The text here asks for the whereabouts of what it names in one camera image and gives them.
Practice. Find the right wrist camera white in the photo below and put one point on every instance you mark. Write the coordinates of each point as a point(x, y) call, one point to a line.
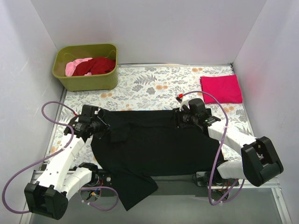
point(182, 102)

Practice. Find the black t shirt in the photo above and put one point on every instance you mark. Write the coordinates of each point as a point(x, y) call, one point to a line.
point(140, 145)

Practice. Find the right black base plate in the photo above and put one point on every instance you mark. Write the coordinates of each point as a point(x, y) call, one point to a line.
point(201, 179)

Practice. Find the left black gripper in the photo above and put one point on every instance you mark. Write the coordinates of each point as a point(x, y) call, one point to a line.
point(103, 126)

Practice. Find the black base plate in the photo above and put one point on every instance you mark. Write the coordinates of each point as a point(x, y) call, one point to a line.
point(103, 179)
point(201, 179)

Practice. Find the dark red garment in bin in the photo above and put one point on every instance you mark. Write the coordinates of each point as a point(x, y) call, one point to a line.
point(95, 66)

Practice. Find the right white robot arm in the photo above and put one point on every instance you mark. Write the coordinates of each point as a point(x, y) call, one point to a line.
point(259, 161)

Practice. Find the folded magenta t shirt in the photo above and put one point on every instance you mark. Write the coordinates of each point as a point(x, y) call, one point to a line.
point(225, 89)

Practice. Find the pink garment in bin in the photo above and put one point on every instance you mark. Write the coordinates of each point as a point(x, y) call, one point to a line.
point(71, 66)

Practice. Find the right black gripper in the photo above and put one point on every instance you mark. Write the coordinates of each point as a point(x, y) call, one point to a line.
point(178, 118)

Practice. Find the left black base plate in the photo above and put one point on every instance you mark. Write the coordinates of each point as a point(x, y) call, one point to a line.
point(103, 179)

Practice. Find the olive green plastic bin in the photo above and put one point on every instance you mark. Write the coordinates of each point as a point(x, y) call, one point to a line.
point(86, 83)

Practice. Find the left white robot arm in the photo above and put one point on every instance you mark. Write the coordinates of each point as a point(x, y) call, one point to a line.
point(50, 193)

